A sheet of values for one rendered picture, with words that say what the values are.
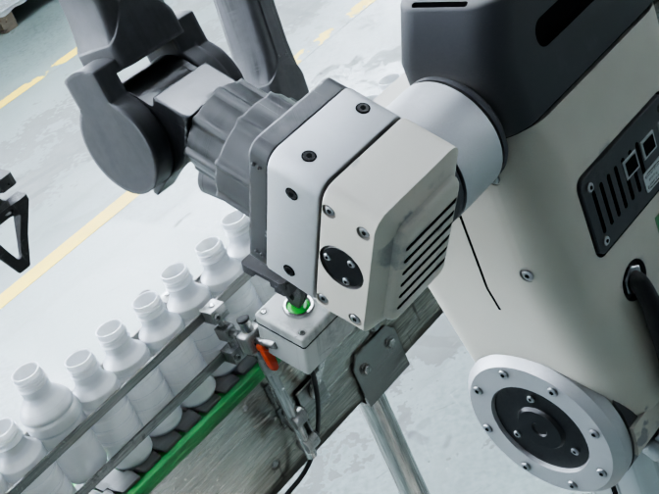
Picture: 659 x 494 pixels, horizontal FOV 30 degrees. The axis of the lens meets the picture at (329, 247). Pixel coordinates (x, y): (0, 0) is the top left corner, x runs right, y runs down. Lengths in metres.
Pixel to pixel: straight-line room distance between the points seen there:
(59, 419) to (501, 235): 0.73
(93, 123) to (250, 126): 0.13
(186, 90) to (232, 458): 0.87
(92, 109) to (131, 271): 3.37
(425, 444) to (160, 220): 1.81
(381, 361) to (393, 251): 1.06
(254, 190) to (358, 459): 2.24
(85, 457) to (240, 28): 0.56
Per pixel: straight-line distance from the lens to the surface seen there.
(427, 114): 0.83
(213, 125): 0.84
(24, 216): 1.24
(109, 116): 0.87
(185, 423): 1.63
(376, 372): 1.82
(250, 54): 1.34
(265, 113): 0.82
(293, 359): 1.53
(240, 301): 1.64
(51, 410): 1.50
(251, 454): 1.68
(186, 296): 1.61
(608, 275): 0.98
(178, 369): 1.60
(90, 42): 0.89
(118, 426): 1.56
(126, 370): 1.56
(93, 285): 4.29
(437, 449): 2.95
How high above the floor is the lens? 1.91
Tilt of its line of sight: 30 degrees down
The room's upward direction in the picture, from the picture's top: 24 degrees counter-clockwise
